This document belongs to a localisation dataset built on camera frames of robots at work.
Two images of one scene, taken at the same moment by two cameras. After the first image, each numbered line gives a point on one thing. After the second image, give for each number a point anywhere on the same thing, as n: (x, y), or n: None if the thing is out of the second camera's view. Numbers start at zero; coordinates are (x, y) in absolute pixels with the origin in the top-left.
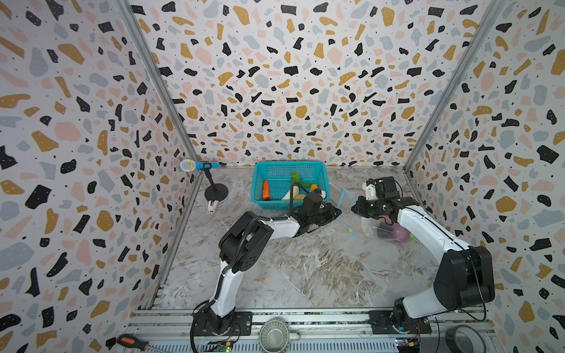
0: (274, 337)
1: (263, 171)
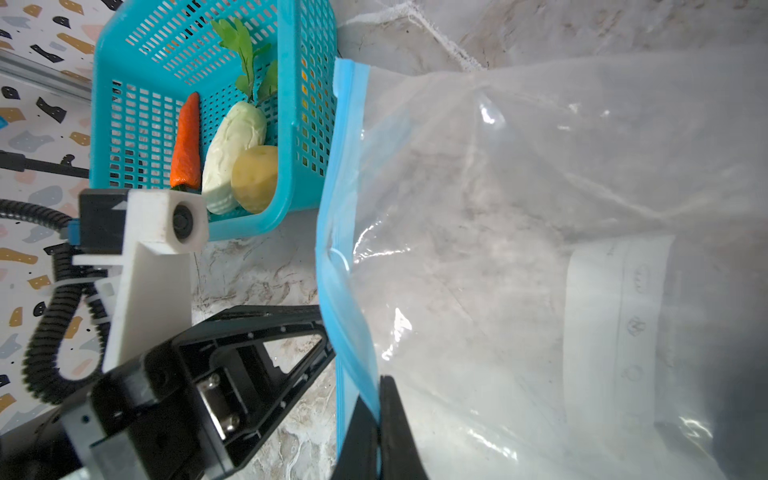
0: None
1: (150, 54)
